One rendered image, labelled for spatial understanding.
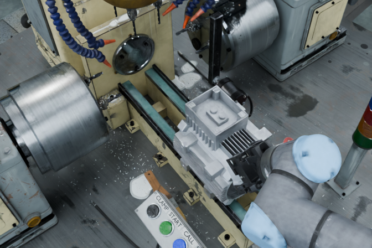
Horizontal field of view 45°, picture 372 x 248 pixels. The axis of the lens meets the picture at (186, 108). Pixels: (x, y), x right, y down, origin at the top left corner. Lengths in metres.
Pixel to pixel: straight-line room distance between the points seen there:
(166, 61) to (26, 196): 0.64
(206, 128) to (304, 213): 0.43
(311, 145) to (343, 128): 0.83
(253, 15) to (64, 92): 0.58
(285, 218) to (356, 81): 1.05
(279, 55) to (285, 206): 0.91
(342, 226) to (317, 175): 0.08
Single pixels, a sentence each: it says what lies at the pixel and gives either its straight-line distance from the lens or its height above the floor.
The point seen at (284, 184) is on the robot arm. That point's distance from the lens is 0.71.
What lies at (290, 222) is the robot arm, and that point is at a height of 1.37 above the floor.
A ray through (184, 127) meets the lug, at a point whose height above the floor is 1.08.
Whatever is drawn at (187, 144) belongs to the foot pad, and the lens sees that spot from 1.10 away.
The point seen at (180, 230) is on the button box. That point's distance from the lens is 0.99.
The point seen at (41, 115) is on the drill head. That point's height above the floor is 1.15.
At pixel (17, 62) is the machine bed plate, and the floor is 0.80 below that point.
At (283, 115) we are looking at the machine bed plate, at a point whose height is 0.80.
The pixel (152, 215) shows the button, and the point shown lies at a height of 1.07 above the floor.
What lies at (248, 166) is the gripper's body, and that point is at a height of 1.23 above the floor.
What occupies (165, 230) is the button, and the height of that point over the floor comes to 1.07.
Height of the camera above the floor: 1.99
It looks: 52 degrees down
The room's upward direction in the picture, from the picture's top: 2 degrees counter-clockwise
